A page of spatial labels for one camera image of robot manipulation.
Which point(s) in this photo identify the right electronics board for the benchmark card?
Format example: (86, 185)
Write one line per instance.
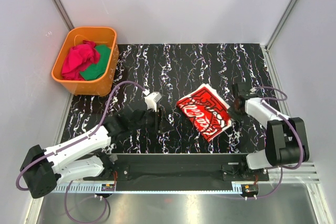
(250, 190)

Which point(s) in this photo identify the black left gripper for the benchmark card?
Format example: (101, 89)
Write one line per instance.
(160, 123)

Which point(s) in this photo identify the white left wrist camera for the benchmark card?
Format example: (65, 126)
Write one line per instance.
(152, 99)

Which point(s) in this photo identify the black marbled table mat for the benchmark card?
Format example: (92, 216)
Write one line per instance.
(175, 70)

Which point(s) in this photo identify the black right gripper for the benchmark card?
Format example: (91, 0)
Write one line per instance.
(233, 115)

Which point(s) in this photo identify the left electronics board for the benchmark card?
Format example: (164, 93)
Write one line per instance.
(108, 187)

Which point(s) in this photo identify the red t-shirt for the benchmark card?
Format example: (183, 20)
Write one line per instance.
(78, 59)

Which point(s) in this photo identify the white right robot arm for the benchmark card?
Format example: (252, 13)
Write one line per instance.
(286, 138)

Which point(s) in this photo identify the white slotted cable duct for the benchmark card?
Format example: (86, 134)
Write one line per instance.
(124, 188)

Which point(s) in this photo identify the electronics board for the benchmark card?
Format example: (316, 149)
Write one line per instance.
(250, 190)
(108, 187)

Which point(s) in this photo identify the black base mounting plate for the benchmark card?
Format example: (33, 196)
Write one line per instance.
(226, 167)

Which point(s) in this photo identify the orange plastic basket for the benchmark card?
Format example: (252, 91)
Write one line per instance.
(101, 36)

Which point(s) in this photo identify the aluminium frame rail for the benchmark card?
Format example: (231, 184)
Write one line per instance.
(79, 170)

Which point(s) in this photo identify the green t-shirt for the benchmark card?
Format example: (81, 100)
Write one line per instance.
(97, 70)

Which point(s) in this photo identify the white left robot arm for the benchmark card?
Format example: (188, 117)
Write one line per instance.
(82, 157)

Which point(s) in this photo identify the white Coca-Cola t-shirt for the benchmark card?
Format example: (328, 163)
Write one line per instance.
(207, 111)

